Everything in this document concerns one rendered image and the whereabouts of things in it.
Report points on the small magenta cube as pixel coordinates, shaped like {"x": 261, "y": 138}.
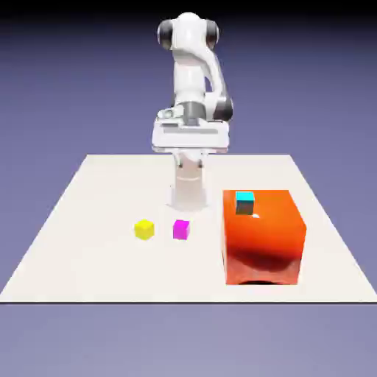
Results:
{"x": 180, "y": 229}

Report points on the large orange box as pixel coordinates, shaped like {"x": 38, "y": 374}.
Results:
{"x": 265, "y": 244}

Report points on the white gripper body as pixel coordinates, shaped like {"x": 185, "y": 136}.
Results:
{"x": 191, "y": 137}

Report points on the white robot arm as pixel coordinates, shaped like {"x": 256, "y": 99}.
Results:
{"x": 188, "y": 59}

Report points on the small cyan cube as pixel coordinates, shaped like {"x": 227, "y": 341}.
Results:
{"x": 244, "y": 202}

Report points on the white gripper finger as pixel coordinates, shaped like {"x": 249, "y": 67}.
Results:
{"x": 200, "y": 160}
{"x": 178, "y": 160}

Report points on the small yellow cube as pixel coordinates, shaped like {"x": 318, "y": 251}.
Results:
{"x": 144, "y": 229}

